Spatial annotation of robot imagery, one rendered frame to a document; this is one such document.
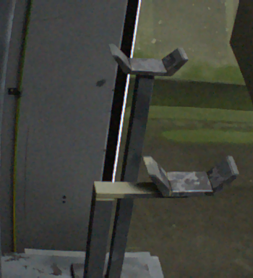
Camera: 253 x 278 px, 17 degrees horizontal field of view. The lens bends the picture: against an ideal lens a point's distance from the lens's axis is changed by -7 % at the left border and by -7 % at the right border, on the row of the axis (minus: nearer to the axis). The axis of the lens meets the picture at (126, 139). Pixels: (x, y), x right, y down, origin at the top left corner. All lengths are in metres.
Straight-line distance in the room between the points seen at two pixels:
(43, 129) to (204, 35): 1.61
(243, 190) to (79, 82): 1.36
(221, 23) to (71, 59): 1.68
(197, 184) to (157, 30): 2.15
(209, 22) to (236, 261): 0.97
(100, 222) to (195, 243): 1.64
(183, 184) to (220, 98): 2.22
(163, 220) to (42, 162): 1.07
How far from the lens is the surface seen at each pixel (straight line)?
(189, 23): 2.89
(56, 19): 1.25
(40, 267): 1.06
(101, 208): 0.71
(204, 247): 2.34
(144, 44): 2.84
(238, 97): 2.94
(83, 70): 1.30
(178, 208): 2.46
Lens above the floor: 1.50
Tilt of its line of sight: 32 degrees down
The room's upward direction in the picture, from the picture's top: 9 degrees clockwise
